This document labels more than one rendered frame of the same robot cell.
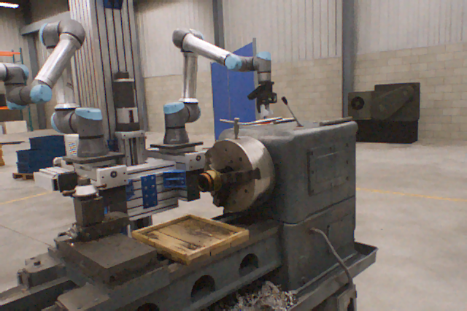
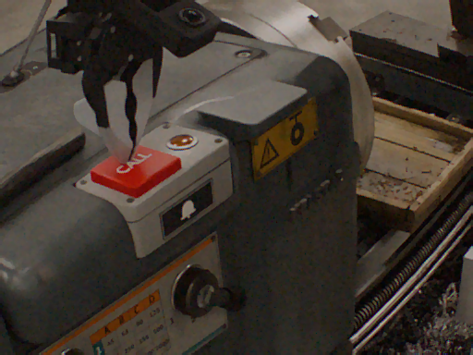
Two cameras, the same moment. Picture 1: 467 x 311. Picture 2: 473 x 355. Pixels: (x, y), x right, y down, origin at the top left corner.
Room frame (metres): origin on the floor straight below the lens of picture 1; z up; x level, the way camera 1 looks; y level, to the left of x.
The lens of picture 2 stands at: (2.96, -0.19, 1.73)
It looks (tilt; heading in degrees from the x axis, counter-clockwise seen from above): 29 degrees down; 174
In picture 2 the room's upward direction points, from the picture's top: 5 degrees counter-clockwise
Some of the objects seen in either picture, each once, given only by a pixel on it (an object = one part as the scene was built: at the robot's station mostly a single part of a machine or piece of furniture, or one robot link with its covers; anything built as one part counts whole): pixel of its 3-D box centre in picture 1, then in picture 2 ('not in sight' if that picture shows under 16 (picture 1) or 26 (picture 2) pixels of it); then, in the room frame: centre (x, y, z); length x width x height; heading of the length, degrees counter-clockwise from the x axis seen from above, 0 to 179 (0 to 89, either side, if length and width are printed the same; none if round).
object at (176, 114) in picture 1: (174, 114); not in sight; (2.20, 0.31, 1.33); 0.13 x 0.12 x 0.14; 151
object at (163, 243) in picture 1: (189, 235); (369, 151); (1.41, 0.18, 0.89); 0.36 x 0.30 x 0.04; 44
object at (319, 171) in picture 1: (289, 163); (58, 263); (1.90, -0.30, 1.06); 0.59 x 0.48 x 0.39; 134
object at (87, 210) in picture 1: (90, 208); (467, 10); (1.23, 0.48, 1.07); 0.07 x 0.07 x 0.10; 44
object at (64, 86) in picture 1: (63, 79); not in sight; (1.92, 0.80, 1.54); 0.15 x 0.12 x 0.55; 64
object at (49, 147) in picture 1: (49, 155); not in sight; (7.88, 3.76, 0.39); 1.20 x 0.80 x 0.79; 149
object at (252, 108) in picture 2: not in sight; (250, 111); (1.96, -0.07, 1.24); 0.09 x 0.08 x 0.03; 134
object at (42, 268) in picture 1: (88, 269); (458, 69); (1.14, 0.47, 0.90); 0.47 x 0.30 x 0.06; 44
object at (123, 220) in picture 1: (98, 227); (470, 46); (1.25, 0.47, 0.99); 0.20 x 0.10 x 0.05; 134
